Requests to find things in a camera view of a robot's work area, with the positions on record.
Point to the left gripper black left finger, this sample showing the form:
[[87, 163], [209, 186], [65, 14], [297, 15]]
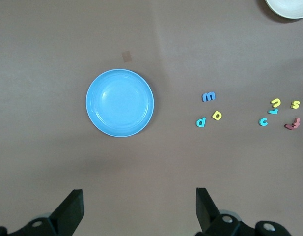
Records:
[[67, 216]]

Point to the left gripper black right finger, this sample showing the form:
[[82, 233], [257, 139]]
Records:
[[210, 216]]

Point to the teal foam letter p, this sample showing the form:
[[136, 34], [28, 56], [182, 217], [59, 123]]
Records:
[[203, 122]]

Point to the yellow foam letter a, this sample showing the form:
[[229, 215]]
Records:
[[215, 116]]

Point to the blue foam letter m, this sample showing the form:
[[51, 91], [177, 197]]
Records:
[[208, 96]]

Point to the teal foam letter c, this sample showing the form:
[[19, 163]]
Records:
[[260, 121]]

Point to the teal foam letter l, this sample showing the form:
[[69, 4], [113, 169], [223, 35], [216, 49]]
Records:
[[273, 111]]

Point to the red foam letter f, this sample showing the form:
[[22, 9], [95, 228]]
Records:
[[292, 126]]

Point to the blue plate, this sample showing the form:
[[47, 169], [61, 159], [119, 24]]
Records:
[[119, 102]]

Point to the yellow foam letter u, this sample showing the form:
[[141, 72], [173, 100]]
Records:
[[276, 100]]

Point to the yellow foam letter s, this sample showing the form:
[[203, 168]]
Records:
[[295, 104]]

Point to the brown tape patch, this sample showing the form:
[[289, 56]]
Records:
[[126, 56]]

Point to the beige plate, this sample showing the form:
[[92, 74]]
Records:
[[288, 9]]

